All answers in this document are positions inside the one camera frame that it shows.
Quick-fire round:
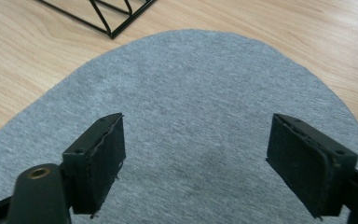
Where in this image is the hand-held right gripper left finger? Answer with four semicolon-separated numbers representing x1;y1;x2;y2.
62;112;127;218

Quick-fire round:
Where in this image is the grey knit hat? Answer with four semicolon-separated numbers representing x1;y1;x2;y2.
0;28;358;224

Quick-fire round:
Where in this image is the black wire rack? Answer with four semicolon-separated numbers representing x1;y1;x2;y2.
36;0;158;40

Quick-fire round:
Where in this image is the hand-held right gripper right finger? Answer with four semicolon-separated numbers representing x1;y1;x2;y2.
265;113;358;220

